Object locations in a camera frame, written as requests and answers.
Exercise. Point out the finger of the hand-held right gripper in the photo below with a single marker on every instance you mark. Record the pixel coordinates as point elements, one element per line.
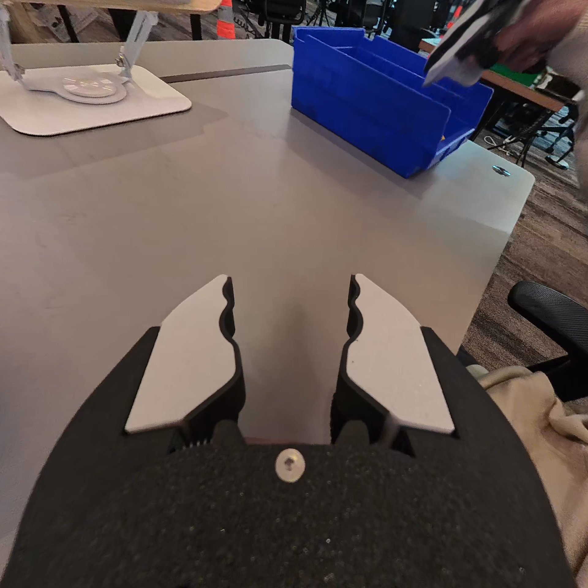
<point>466,22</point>
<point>454,69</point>

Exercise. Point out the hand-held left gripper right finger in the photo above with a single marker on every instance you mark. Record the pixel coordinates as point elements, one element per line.
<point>395,367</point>

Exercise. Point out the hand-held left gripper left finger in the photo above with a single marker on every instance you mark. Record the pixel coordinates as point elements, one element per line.
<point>188,363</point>

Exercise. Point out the blue plastic bin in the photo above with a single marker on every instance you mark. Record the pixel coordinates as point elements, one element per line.
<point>367,105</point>

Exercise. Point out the person's right forearm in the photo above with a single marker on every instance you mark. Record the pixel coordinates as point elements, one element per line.
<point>574,50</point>

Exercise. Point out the brown wooden desk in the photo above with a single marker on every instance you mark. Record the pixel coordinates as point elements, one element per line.
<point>523,89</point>

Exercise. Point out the metal table grommet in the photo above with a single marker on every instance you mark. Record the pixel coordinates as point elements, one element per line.
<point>501,170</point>

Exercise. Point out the black office chair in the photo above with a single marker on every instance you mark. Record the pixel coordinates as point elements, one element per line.
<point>551,312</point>

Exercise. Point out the orange traffic cone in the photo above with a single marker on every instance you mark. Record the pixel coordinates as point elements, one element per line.
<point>225,23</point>

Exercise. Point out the instruction sheet on stand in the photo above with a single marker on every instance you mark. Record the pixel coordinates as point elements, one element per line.
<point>92,105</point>

